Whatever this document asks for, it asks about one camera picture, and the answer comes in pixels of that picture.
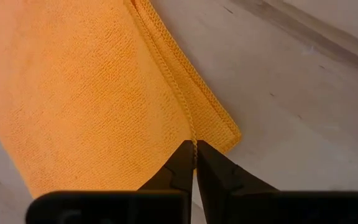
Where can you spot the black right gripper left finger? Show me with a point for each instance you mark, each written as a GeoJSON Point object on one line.
{"type": "Point", "coordinates": [179, 174]}

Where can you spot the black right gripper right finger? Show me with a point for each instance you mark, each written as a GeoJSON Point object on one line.
{"type": "Point", "coordinates": [219, 177]}

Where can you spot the orange microfiber towel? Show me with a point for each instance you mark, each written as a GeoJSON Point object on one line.
{"type": "Point", "coordinates": [89, 93]}

